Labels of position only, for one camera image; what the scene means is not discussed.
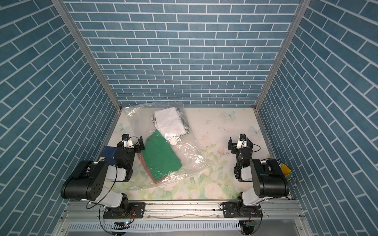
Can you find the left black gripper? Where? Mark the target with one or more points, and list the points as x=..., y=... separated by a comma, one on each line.
x=137, y=147

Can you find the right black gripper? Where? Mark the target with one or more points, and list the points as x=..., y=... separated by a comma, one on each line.
x=234, y=146

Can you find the green garment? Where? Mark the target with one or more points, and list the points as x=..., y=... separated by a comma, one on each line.
x=160, y=157

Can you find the red garment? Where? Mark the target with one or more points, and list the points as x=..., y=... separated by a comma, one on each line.
x=141, y=159

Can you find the clear plastic vacuum bag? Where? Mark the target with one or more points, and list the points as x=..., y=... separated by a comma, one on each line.
x=187, y=148

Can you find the white patterned tank top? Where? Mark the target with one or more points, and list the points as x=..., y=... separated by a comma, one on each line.
x=170, y=123

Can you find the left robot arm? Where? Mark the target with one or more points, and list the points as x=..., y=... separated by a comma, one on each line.
x=87, y=181

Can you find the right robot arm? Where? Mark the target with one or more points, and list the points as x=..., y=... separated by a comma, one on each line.
x=266, y=175

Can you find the white vacuum bag valve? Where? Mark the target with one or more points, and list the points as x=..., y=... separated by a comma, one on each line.
x=173, y=141

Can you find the floral table mat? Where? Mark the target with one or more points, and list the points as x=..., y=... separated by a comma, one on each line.
x=212, y=127

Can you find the yellow cup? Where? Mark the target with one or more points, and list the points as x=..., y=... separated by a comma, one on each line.
x=287, y=172

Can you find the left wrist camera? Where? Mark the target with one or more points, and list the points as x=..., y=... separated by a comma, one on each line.
x=126, y=141

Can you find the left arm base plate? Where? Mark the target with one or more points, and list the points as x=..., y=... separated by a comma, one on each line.
x=132, y=210

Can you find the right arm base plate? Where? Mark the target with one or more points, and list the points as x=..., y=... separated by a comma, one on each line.
x=234, y=209

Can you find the aluminium front rail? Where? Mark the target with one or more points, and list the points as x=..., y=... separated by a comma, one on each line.
x=281, y=217

